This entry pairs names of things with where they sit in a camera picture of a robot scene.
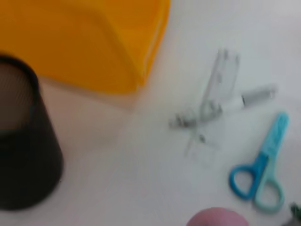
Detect blue plastic scissors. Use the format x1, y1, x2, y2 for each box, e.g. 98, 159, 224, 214
229, 112, 290, 214

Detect yellow plastic storage bin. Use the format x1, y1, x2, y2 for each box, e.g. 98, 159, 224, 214
0, 0, 171, 109

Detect black mesh pen holder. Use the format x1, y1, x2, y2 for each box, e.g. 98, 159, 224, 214
0, 55, 64, 211

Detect clear plastic ruler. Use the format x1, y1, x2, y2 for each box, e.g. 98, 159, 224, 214
184, 48, 240, 163

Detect white grey ballpoint pen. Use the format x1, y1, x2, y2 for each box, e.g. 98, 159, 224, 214
168, 83, 279, 129

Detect pink peach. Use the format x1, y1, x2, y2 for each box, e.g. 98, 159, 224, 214
185, 207, 250, 226

